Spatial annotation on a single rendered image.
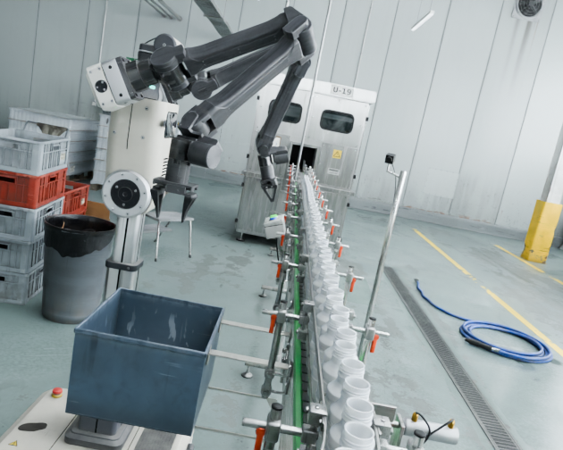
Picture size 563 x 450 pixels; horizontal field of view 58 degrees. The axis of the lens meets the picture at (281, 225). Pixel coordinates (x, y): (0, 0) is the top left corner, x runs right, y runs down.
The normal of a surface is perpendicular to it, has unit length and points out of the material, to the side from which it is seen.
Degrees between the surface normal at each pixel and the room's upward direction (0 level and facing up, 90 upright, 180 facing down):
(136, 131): 90
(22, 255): 90
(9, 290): 90
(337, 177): 90
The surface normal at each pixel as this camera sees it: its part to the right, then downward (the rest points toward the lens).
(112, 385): -0.03, 0.18
